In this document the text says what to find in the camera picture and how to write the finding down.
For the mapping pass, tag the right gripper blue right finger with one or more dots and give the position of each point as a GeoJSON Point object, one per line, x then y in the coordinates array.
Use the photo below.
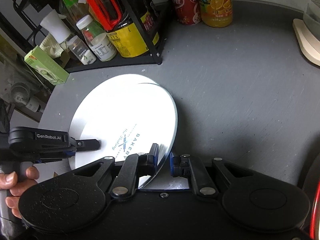
{"type": "Point", "coordinates": [182, 165]}

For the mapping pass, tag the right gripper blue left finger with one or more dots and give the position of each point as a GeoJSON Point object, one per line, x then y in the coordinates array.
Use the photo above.
{"type": "Point", "coordinates": [144, 164]}

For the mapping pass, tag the white plate Bakery print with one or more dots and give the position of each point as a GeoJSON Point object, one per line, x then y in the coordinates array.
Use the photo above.
{"type": "Point", "coordinates": [127, 114]}

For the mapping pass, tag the red and black bowl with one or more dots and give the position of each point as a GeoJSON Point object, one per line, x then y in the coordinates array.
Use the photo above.
{"type": "Point", "coordinates": [315, 216]}

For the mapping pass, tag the person's left hand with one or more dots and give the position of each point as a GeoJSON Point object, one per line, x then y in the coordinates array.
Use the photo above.
{"type": "Point", "coordinates": [10, 182]}

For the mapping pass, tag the green cardboard box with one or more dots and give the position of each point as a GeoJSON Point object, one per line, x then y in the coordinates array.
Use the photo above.
{"type": "Point", "coordinates": [42, 63]}

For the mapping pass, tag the small clear spice jar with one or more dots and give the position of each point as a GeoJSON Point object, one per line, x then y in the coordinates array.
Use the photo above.
{"type": "Point", "coordinates": [81, 50]}

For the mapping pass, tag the white cap seasoning jar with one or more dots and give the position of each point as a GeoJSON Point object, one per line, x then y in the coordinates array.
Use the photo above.
{"type": "Point", "coordinates": [96, 38]}

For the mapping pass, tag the soy sauce bottle yellow label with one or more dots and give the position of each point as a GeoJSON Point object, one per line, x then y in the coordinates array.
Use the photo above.
{"type": "Point", "coordinates": [120, 27]}

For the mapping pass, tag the red drink can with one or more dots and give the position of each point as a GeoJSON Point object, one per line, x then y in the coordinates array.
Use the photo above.
{"type": "Point", "coordinates": [188, 11]}

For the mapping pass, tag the orange juice bottle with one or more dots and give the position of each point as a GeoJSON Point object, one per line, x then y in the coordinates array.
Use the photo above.
{"type": "Point", "coordinates": [216, 13]}

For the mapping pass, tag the cream kettle base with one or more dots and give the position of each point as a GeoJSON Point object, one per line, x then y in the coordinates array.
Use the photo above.
{"type": "Point", "coordinates": [309, 45]}

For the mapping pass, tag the glass electric kettle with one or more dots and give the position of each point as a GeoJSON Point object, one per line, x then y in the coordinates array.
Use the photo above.
{"type": "Point", "coordinates": [311, 17]}

